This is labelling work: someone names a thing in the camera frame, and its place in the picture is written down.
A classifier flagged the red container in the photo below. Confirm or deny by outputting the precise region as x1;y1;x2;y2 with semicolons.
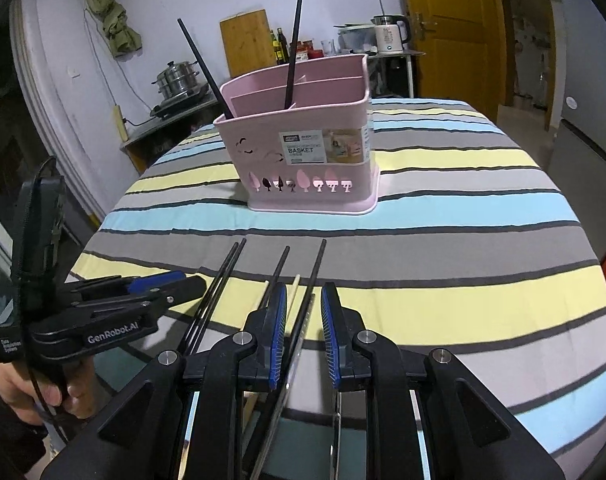
298;38;324;61

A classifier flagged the silver metal chopstick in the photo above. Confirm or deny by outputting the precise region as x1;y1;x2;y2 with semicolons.
249;294;317;480

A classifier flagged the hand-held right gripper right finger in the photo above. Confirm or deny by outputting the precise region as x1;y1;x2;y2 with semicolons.
320;282;566;480

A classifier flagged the yellow wooden door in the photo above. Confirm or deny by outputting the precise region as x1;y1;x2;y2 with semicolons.
397;0;505;122

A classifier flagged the person's left hand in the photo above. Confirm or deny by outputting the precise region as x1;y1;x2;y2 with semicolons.
0;354;98;419

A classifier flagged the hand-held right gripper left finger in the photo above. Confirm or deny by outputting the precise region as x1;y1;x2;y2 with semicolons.
40;282;289;480

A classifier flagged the black chopstick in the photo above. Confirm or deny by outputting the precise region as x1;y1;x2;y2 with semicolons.
192;239;248;357
258;246;290;312
177;18;235;121
184;243;240;357
302;238;329;307
283;0;304;111

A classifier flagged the striped tablecloth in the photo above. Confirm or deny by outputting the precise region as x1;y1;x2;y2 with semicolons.
65;97;606;471

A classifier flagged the person's left forearm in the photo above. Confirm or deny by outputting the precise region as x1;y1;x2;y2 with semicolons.
0;362;58;480

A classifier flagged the green hanging cloth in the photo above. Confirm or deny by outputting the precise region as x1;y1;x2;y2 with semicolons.
80;0;143;59

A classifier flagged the clear plastic container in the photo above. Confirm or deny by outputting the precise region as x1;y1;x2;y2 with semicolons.
335;23;377;54

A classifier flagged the wooden cutting board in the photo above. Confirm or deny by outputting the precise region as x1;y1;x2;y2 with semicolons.
219;10;276;80

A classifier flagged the black stove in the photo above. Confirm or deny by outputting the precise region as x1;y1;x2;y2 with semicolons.
149;82;212;121

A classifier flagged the pink plastic utensil basket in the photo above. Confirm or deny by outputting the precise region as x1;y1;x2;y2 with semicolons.
213;53;382;216

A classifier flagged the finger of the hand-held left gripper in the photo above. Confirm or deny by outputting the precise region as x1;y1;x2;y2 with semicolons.
70;275;207;314
58;270;187;302

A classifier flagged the white electric kettle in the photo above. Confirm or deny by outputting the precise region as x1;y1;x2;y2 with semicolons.
372;14;412;55

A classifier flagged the stove shelf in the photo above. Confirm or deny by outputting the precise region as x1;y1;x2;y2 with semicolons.
120;92;222;176

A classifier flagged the steel steamer pot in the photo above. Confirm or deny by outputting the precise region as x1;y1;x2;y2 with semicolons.
151;60;202;100

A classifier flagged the grey refrigerator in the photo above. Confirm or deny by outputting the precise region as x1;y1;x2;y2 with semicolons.
547;119;606;242

